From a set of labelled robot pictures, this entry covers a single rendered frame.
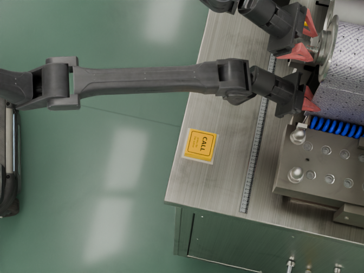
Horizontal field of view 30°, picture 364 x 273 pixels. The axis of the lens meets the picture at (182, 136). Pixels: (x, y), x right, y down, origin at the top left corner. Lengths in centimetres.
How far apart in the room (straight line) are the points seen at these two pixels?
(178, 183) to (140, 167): 96
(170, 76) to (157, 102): 130
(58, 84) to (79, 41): 145
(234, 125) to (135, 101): 104
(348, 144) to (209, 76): 40
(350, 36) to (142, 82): 44
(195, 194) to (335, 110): 40
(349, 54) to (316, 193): 35
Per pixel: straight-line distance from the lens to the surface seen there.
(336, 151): 165
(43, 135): 275
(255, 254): 216
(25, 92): 147
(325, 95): 156
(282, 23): 138
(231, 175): 173
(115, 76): 145
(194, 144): 172
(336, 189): 163
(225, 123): 177
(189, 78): 146
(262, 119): 178
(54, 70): 145
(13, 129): 255
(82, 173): 268
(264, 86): 153
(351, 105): 159
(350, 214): 164
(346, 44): 144
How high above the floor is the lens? 256
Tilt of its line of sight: 71 degrees down
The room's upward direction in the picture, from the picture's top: 3 degrees clockwise
